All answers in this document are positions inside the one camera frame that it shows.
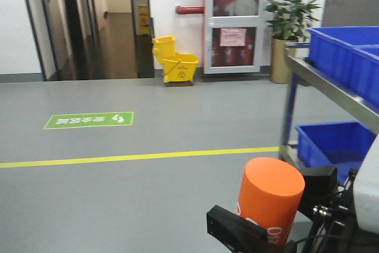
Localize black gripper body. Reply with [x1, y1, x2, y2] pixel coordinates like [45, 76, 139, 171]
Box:
[284, 165, 370, 252]

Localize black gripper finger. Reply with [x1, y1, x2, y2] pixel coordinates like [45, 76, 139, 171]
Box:
[206, 205, 268, 252]

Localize orange cylindrical capacitor 4680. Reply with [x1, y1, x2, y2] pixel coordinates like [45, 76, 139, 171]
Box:
[235, 157, 305, 245]

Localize blue bin lower cart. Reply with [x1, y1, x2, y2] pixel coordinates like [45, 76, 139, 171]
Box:
[296, 121, 376, 184]

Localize steel cart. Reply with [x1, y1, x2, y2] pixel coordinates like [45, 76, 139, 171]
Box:
[279, 41, 379, 171]

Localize blue bin on cart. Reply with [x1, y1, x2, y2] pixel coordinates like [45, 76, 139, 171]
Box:
[308, 26, 378, 107]

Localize yellow mop bucket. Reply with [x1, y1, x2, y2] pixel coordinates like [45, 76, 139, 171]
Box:
[152, 36, 199, 87]

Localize potted green plant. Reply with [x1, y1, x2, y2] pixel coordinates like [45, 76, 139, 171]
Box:
[265, 0, 320, 84]

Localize fire hose cabinet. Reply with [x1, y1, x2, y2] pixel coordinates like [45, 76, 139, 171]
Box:
[203, 0, 265, 75]

